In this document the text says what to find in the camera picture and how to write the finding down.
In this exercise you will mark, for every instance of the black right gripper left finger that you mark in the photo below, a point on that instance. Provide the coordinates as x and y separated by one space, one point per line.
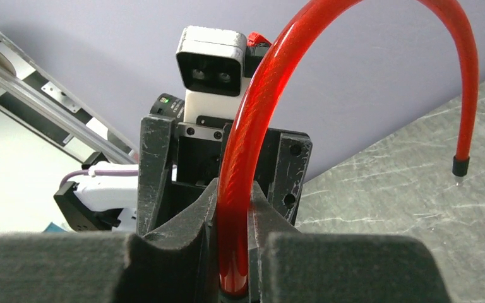
176 262

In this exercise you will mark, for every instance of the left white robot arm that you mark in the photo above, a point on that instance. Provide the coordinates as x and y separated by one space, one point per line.
103 195

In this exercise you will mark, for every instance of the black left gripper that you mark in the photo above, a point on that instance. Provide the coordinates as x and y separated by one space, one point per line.
280 171

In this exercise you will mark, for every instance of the red cable bike lock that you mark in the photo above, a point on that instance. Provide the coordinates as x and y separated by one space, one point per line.
261 98

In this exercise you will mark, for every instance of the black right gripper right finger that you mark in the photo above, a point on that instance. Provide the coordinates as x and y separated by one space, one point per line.
286 265

